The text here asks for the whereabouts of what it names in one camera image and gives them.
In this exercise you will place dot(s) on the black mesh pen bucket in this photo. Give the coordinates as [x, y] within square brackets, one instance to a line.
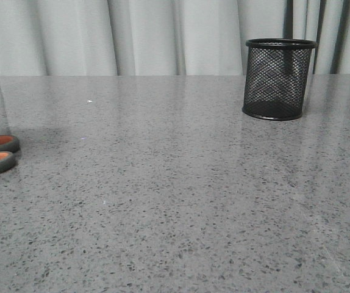
[276, 77]

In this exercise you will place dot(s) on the grey curtain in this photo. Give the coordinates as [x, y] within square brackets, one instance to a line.
[39, 38]

